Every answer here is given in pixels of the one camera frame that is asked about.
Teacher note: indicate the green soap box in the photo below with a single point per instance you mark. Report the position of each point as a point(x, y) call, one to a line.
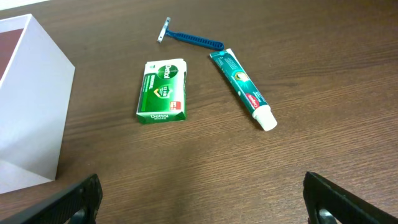
point(163, 97)

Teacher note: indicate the white cardboard box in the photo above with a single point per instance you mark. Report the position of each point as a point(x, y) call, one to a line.
point(36, 85)

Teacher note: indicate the teal toothpaste tube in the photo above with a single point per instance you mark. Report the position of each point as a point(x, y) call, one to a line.
point(245, 88)

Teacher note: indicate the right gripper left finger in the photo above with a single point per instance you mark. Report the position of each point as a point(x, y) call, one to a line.
point(79, 203)

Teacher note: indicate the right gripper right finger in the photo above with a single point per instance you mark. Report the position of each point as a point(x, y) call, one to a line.
point(327, 202)

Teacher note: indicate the blue disposable razor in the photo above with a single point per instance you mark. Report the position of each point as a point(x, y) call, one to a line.
point(188, 38)

